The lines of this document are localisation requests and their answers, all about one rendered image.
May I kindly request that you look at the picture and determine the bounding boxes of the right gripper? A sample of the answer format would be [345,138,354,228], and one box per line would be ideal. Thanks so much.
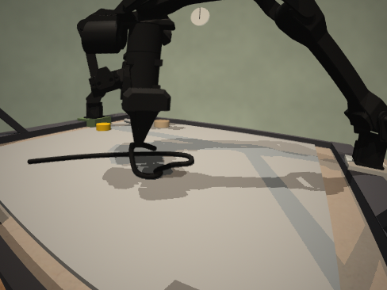
[121,52,171,147]

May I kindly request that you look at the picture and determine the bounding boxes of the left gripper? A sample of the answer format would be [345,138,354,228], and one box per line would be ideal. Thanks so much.
[123,30,171,60]

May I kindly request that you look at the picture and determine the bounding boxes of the tan wooden disc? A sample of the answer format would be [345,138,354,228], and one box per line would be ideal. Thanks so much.
[154,120,170,128]

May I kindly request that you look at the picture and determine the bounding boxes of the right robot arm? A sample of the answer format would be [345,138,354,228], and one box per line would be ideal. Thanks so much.
[81,0,387,170]

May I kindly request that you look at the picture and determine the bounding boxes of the black knotted rope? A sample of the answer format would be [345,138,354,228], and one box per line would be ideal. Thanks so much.
[27,143,194,179]

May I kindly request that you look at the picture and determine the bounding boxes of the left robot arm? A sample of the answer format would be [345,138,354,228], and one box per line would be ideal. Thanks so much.
[77,9,172,119]

